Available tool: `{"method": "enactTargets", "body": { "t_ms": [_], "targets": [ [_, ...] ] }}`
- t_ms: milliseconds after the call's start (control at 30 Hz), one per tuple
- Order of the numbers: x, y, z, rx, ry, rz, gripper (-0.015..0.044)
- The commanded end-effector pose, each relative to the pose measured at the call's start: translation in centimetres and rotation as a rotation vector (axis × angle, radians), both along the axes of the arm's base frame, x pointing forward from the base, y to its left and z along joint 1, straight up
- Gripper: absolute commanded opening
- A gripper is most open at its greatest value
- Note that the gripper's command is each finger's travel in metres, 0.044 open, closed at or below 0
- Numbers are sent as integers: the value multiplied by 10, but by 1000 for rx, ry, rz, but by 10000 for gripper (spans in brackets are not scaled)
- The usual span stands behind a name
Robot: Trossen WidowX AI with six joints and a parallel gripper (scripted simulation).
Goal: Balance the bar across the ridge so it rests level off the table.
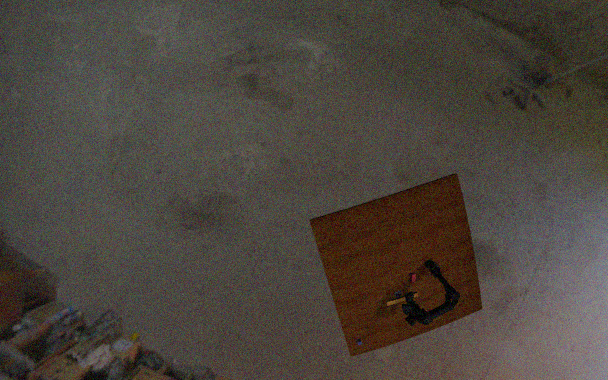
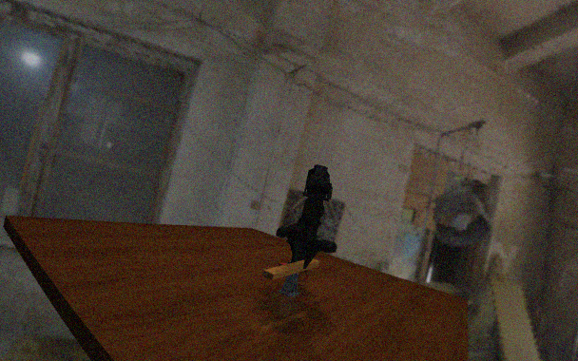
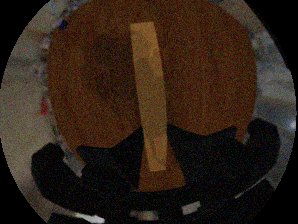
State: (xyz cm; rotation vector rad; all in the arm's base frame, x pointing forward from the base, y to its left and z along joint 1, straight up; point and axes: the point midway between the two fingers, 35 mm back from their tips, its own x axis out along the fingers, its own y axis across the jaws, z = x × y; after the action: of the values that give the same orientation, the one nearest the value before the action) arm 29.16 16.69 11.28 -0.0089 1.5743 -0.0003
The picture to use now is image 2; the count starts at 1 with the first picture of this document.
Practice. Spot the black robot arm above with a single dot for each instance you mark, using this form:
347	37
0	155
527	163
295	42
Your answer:
318	187

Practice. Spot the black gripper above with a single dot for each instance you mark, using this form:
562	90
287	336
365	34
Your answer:
327	246

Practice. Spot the tan bar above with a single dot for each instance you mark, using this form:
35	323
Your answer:
289	269

